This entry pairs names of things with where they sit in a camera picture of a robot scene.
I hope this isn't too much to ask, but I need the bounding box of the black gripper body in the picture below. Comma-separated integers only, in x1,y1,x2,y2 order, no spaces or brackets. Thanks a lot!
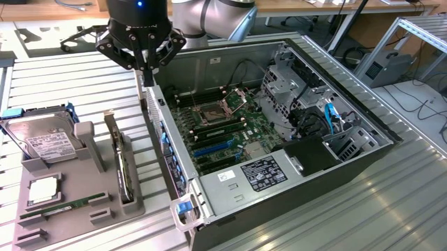
107,0,173,71

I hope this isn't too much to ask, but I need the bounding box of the graphics card with metal bracket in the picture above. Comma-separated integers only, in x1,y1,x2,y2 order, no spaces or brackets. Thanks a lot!
103,109,136,205

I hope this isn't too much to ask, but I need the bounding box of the black office chair base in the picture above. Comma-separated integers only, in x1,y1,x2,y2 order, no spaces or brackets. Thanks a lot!
280,15,319,32
59,25,109,52

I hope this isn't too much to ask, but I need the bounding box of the wooden desk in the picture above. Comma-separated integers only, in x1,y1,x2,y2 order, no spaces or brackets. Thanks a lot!
256,0,440,19
0,0,109,22

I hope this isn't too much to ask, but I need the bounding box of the metal socket cover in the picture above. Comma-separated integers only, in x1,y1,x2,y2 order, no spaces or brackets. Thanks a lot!
217,88,251,116

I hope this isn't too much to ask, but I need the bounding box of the CPU socket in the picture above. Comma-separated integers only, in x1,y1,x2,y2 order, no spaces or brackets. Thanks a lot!
195,103,231,125

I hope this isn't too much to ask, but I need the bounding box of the RAM stick with white label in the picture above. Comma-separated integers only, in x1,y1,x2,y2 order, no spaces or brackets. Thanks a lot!
193,121,247,141

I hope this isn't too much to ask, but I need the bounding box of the hard drive in blue caddy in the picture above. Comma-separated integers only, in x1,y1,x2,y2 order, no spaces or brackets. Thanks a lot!
0,102,81,136

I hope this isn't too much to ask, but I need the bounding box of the silver hard disk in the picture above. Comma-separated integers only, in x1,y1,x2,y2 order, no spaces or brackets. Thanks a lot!
0,111,87,164

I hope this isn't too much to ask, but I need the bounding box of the blue expansion slot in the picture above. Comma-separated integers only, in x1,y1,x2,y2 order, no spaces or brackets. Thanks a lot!
192,138,235,157

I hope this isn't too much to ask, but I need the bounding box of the metal disk bay cage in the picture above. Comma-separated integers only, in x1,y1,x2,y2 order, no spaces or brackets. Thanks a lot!
260,44,336,139

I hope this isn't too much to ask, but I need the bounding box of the green motherboard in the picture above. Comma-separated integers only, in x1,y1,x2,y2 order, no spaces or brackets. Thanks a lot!
169,87,286,176

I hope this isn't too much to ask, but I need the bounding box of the silver chipset heat sink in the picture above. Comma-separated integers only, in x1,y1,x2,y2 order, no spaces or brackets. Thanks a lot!
244,143,270,157

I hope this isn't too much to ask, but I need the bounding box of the grey parts rack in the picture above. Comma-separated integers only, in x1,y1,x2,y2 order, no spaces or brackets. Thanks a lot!
12,121,145,249

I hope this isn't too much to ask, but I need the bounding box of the silver CPU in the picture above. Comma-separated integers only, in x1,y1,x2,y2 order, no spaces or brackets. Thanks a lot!
27,177,59,203

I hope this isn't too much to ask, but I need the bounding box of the black plastic shroud box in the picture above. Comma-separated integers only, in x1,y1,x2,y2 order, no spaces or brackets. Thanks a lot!
283,138,343,177

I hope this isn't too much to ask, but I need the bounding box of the grey power supply unit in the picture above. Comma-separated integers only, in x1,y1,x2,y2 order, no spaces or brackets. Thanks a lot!
199,154,304,218

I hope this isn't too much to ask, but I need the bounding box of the green RAM stick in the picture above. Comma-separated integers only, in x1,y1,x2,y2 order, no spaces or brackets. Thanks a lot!
19,192,105,219

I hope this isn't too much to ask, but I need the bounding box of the open black PC case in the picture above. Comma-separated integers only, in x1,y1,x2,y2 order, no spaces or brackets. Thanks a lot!
133,38,404,251

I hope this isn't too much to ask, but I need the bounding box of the blue cable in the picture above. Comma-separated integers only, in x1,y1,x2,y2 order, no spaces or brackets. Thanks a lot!
55,0,95,12

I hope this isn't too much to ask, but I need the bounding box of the black looped wire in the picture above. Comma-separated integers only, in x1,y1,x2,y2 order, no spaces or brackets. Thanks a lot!
224,59,268,88

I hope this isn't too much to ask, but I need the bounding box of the black wire bundle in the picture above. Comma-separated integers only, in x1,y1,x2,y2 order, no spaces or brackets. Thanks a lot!
290,108,331,138

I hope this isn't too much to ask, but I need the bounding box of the blue wire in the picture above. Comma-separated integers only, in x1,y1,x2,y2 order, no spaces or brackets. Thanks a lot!
324,102,339,135

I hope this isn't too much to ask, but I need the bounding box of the blue case handle latch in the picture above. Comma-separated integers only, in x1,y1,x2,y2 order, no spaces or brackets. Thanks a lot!
175,202,192,215

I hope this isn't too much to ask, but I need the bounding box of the grey device with handle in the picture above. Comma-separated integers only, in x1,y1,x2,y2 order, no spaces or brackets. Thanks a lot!
363,49,415,88

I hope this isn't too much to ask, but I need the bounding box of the aluminium frame rack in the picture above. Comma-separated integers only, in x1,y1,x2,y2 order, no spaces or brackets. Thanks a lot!
352,14,447,82

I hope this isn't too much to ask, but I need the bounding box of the black floor cable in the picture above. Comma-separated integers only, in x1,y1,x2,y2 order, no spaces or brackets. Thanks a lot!
382,79,447,123

